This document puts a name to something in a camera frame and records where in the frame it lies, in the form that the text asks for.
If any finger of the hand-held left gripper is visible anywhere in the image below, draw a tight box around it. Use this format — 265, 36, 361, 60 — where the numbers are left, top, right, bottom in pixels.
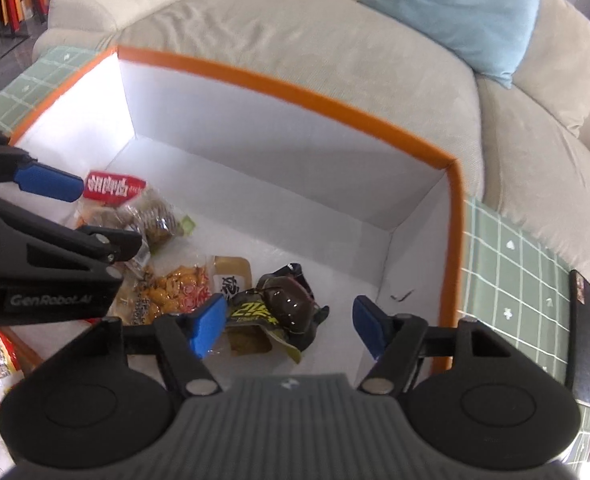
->
0, 124, 85, 204
0, 194, 144, 273

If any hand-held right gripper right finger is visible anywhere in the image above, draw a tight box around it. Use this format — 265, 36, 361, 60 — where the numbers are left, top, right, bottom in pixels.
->
352, 295, 520, 395

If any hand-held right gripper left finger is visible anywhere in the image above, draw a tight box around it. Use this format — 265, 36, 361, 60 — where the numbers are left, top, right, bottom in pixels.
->
65, 294, 229, 396

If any orange nut packet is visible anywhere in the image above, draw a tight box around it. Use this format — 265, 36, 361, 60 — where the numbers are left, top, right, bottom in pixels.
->
115, 262, 212, 326

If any beige tofu packet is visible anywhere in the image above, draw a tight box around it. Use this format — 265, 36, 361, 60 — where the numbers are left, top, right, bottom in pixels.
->
209, 255, 254, 307

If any red label snack packet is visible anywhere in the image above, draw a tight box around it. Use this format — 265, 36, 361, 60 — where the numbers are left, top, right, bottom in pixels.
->
77, 171, 148, 233

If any clear walnut packet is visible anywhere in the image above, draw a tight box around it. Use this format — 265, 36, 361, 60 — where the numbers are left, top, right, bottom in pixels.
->
120, 187, 197, 248

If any dark glossy snack packet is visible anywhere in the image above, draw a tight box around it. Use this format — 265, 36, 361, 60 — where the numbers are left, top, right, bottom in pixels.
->
225, 261, 332, 365

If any orange cardboard box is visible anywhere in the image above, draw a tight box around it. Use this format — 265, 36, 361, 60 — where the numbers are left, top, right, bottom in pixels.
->
5, 45, 468, 376

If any green checkered tablecloth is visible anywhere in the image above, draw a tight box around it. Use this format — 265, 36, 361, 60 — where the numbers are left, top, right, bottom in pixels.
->
0, 46, 590, 480

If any black notebook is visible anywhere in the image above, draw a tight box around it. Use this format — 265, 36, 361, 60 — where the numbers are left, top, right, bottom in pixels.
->
565, 270, 590, 391

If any beige sofa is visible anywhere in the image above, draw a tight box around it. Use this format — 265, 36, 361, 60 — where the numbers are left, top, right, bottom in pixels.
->
32, 0, 590, 301

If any light blue pillow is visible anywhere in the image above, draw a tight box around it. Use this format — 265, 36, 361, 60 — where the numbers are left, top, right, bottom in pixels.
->
360, 0, 543, 91

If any beige back cushion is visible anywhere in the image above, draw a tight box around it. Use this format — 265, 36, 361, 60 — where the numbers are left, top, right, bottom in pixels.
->
512, 0, 590, 136

